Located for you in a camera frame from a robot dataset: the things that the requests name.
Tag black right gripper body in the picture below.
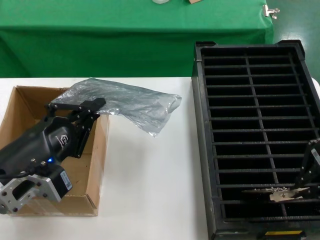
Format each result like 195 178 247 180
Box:
308 137 320 186

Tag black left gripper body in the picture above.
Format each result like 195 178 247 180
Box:
0 116 87 203

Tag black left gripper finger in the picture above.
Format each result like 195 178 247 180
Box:
72 112 101 160
46 97 107 118

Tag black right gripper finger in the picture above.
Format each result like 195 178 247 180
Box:
295 139 317 189

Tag grey antistatic plastic bag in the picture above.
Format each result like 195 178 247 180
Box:
51 77 183 138

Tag graphics card with metal bracket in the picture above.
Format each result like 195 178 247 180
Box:
241 184 320 202

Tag large brown cardboard box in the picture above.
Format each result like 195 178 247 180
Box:
0 85 111 217

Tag black slotted plastic container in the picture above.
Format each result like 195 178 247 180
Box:
191 39 320 240

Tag green tablecloth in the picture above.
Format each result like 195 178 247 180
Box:
0 0 275 79

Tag silver binder clip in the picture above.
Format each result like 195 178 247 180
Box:
262 4 281 20

